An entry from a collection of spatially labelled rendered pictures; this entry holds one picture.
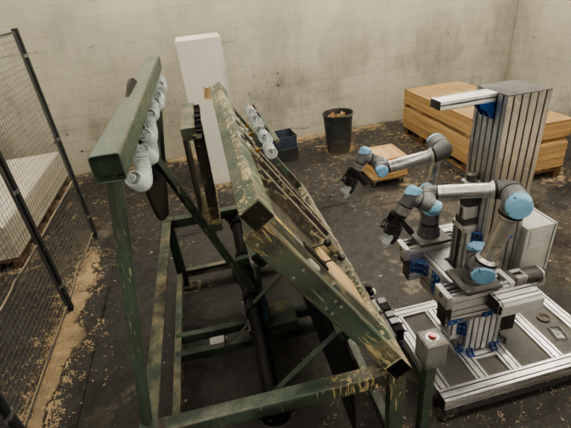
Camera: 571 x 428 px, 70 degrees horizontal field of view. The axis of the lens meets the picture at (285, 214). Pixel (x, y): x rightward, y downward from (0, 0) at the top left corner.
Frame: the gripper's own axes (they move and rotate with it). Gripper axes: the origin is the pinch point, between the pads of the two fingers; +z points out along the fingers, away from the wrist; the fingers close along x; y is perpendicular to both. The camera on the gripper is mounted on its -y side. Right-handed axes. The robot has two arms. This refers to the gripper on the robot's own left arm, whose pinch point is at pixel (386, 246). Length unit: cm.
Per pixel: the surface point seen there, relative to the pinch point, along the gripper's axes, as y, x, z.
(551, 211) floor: -314, -179, -14
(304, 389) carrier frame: 23, 30, 76
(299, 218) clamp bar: 33, -42, 16
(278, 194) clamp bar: 52, -42, 4
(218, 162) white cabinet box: 25, -414, 126
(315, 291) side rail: 46, 34, 13
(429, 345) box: -29, 32, 33
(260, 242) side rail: 78, 34, -4
